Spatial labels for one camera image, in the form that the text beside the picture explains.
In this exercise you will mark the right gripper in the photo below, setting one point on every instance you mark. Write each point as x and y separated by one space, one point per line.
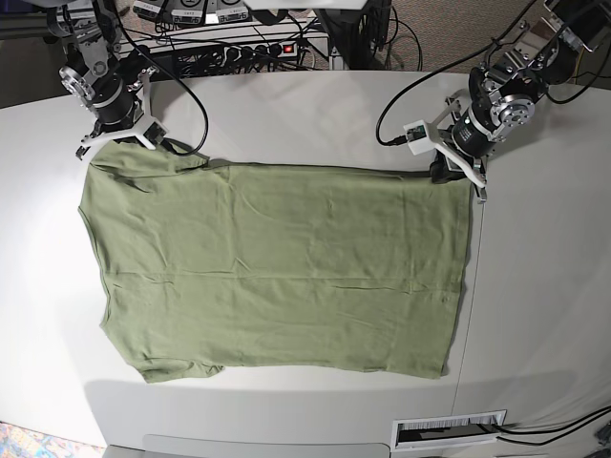
115 108

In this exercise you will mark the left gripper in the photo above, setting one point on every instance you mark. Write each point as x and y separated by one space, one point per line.
471 134

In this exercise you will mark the green T-shirt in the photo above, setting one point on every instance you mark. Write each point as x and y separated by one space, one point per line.
207 266

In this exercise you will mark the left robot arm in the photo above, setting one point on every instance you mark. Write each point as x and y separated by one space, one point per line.
501 96

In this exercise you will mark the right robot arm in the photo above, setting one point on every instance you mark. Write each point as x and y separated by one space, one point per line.
93 73

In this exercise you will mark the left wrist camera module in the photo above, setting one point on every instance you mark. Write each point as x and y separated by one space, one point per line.
417 136

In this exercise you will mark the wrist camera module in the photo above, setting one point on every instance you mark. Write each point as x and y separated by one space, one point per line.
154 136
417 136

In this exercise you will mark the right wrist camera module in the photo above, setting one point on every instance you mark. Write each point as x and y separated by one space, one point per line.
154 136

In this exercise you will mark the white overhead mount plate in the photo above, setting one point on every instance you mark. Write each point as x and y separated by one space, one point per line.
305 4

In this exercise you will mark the black power strip red switch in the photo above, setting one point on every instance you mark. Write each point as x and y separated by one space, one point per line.
225 56

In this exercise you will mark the table cable grommet slot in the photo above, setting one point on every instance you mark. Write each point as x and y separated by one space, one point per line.
456 431

